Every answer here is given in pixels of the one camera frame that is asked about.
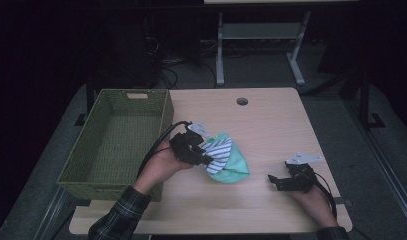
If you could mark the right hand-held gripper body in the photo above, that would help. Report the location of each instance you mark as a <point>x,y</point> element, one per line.
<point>299,178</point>

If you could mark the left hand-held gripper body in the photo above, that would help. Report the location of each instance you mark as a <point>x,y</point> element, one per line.
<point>186,148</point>

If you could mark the mint green striped baby garment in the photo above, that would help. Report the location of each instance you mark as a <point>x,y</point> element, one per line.
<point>231,165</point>

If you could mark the green woven basket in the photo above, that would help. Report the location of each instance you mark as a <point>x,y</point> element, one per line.
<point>124,140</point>

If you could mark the person's left hand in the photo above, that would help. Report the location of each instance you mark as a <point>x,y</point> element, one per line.
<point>159,166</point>

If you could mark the person's right hand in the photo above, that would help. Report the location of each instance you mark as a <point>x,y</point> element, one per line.
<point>316,206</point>

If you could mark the grey tape strip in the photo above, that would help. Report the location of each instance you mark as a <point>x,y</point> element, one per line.
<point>345,201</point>

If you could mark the white metal stand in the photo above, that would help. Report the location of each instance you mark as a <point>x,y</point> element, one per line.
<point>259,31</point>

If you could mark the aluminium floor rail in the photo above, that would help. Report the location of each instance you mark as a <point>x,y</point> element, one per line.
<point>52,213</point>
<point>384,156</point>

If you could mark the black frame post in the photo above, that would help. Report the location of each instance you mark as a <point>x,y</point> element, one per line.
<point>364,100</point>
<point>89,96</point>

